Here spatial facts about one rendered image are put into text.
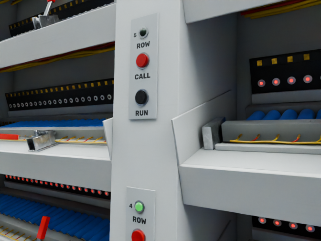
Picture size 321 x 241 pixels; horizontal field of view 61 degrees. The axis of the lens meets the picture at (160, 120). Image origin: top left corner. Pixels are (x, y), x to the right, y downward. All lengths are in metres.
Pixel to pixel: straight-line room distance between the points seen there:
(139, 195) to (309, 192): 0.17
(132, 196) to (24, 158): 0.23
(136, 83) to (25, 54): 0.27
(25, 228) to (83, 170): 0.27
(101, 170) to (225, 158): 0.16
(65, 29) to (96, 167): 0.21
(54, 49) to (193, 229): 0.34
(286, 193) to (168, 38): 0.20
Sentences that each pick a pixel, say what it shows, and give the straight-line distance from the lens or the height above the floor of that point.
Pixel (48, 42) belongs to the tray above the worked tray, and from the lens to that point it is 0.49.
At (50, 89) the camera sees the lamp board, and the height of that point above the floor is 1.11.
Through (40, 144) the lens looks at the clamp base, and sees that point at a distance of 0.49.
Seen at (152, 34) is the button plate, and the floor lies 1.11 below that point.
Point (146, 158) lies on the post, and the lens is 0.32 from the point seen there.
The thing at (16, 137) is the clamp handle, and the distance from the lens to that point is 0.47.
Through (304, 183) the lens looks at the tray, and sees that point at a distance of 0.26.
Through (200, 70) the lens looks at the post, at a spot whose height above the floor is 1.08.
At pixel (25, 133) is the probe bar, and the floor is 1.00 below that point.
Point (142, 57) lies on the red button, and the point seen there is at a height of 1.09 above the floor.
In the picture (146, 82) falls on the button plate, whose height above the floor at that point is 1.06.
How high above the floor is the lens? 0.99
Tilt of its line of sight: 4 degrees up
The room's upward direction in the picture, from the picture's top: 1 degrees clockwise
